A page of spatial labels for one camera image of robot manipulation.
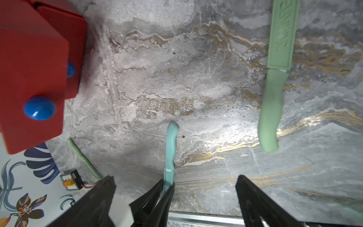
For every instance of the green fruit knife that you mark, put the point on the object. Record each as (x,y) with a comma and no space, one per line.
(280,52)
(83,159)

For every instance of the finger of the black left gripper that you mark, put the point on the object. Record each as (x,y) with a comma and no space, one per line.
(143,206)
(159,215)

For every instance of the aluminium front rail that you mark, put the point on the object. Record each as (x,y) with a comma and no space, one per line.
(183,219)

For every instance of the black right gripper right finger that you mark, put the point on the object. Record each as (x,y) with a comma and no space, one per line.
(257,207)

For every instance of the green fruit knife right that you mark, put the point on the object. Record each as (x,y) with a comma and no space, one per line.
(83,159)

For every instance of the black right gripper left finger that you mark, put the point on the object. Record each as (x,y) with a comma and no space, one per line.
(92,210)

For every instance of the teal fruit knife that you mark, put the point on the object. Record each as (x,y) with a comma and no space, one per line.
(170,152)

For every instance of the red three-drawer cabinet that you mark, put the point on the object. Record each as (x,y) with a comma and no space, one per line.
(49,18)

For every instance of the black orange battery charger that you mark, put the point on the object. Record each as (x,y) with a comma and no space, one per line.
(71,180)

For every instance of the green fruit knife left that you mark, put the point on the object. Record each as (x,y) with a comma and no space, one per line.
(280,52)

